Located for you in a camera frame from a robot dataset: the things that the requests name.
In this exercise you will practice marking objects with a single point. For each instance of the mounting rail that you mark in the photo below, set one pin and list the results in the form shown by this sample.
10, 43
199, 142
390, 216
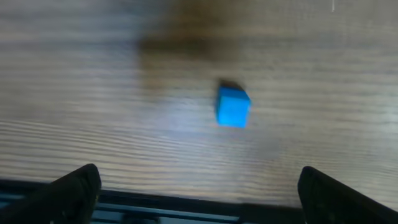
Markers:
186, 210

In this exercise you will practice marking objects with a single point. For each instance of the blue cube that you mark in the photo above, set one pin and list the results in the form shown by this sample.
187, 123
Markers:
233, 109

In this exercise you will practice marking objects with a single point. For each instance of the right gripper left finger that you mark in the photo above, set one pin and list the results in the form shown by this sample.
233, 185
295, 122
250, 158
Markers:
68, 196

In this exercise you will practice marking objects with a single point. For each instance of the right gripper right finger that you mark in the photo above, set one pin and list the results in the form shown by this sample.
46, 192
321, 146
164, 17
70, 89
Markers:
335, 202

